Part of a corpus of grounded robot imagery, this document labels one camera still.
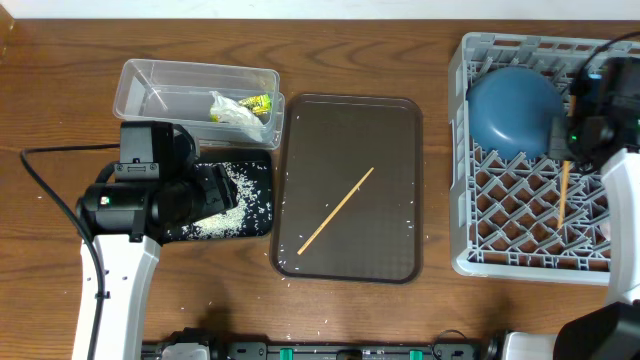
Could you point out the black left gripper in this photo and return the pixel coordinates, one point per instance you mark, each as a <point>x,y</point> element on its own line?
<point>211,184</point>

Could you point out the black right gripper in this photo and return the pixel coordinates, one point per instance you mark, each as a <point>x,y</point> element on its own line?
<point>556,146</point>

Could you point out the wooden chopstick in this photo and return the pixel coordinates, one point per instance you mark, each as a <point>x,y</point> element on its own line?
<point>335,211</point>
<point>565,174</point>

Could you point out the dark blue plate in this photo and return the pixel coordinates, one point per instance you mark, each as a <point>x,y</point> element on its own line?
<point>511,111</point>

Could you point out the white tissue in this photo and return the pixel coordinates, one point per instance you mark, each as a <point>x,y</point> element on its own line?
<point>228,111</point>

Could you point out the yellow green snack wrapper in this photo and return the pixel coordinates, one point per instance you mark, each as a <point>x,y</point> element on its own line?
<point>259,105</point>

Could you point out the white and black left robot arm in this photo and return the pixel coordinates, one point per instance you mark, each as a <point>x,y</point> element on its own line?
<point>128,222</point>

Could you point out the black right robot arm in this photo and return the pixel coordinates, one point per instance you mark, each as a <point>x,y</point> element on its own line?
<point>611,144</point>

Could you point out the grey dishwasher rack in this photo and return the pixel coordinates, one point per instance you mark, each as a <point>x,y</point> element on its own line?
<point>504,213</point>

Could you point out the black plastic bin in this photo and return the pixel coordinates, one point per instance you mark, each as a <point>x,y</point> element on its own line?
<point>221,155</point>

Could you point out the pile of white rice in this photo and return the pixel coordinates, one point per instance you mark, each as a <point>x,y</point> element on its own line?
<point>253,217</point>

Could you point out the clear plastic bin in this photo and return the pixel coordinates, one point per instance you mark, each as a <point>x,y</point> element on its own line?
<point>179,92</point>

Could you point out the dark brown serving tray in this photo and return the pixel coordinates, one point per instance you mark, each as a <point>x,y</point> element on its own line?
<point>330,142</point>

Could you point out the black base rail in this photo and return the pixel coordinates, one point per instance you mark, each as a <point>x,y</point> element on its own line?
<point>194,343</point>

